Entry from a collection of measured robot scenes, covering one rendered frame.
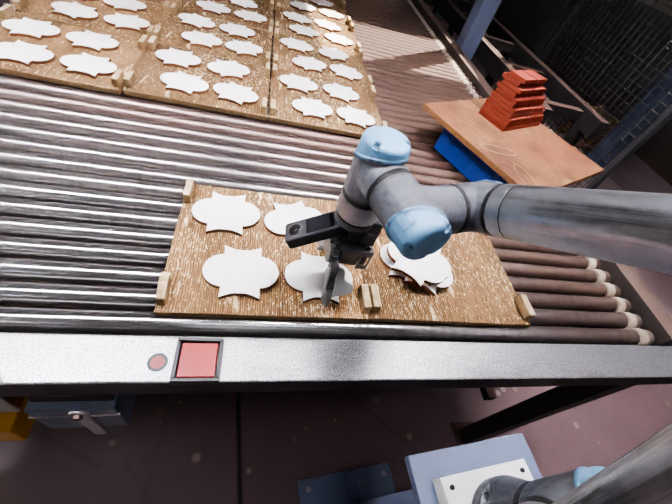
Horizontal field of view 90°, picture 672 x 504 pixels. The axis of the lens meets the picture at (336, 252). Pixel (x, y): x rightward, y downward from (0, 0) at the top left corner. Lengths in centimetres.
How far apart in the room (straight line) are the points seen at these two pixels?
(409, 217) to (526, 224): 14
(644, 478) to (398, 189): 35
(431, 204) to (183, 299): 47
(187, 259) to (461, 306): 61
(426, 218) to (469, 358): 45
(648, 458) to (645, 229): 19
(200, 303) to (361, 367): 33
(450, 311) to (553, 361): 27
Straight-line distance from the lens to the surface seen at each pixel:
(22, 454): 169
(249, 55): 156
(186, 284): 71
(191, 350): 66
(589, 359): 105
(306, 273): 73
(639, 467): 36
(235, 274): 71
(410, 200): 45
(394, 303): 77
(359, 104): 142
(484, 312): 88
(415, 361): 75
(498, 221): 50
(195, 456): 155
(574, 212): 45
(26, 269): 83
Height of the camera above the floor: 153
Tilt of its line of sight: 48 degrees down
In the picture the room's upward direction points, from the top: 22 degrees clockwise
